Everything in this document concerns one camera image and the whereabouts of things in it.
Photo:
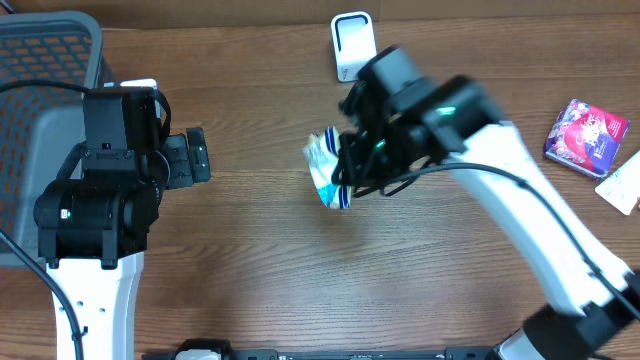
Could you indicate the yellow snack chip bag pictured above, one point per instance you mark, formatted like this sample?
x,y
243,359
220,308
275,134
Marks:
x,y
322,156

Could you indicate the white paper sheet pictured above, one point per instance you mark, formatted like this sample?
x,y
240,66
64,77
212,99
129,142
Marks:
x,y
621,189

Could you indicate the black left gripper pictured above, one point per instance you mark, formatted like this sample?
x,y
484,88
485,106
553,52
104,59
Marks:
x,y
178,147

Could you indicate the grey plastic mesh basket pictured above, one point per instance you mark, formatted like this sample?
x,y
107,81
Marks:
x,y
40,125

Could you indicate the white barcode scanner stand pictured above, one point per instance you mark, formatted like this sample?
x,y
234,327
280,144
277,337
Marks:
x,y
353,42

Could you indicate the red purple pad package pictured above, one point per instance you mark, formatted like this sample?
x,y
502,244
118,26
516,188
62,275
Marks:
x,y
585,138

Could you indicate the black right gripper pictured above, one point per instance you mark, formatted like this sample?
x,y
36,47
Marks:
x,y
353,170

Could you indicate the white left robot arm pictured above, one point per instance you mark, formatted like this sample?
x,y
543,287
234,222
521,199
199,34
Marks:
x,y
93,222

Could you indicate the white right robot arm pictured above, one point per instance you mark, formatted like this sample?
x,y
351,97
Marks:
x,y
591,293

